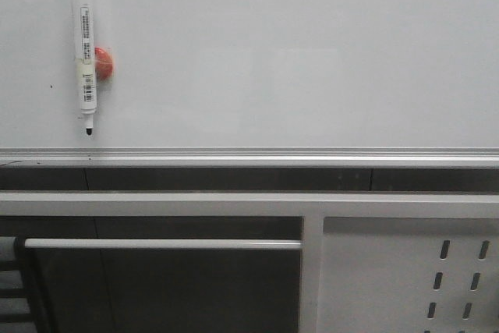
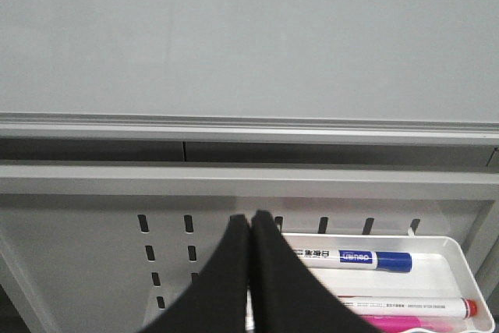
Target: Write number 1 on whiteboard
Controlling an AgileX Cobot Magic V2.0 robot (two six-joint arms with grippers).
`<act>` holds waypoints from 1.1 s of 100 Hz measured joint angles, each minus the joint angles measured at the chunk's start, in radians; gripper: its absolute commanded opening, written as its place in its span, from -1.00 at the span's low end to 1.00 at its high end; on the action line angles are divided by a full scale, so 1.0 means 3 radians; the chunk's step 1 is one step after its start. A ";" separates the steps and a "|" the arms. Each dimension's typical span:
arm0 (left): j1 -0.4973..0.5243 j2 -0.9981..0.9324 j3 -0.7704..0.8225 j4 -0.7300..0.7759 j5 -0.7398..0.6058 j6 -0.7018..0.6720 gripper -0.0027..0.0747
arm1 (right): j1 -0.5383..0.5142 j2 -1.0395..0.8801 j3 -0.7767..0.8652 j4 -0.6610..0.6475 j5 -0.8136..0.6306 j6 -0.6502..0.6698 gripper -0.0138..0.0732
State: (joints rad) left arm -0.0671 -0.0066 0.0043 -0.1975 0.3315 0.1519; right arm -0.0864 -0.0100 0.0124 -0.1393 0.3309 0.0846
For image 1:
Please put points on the red round magnet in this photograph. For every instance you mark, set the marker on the red round magnet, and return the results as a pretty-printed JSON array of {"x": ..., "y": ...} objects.
[{"x": 103, "y": 64}]

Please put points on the white whiteboard marker pen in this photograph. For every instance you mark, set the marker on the white whiteboard marker pen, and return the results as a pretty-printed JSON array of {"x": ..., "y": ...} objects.
[{"x": 83, "y": 35}]

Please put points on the white perforated metal panel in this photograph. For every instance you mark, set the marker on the white perforated metal panel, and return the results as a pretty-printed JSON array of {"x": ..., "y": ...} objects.
[{"x": 409, "y": 275}]

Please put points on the white horizontal metal rod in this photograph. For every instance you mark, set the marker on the white horizontal metal rod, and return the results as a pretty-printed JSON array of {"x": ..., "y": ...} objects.
[{"x": 165, "y": 244}]

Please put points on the black slatted chair back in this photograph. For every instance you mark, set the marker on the black slatted chair back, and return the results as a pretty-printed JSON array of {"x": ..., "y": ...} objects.
[{"x": 22, "y": 305}]

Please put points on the white metal rack frame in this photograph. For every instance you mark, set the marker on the white metal rack frame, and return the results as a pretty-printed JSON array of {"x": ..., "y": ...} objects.
[{"x": 312, "y": 207}]

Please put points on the white whiteboard with aluminium frame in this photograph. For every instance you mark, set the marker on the white whiteboard with aluminium frame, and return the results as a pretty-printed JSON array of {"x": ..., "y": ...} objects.
[{"x": 357, "y": 83}]

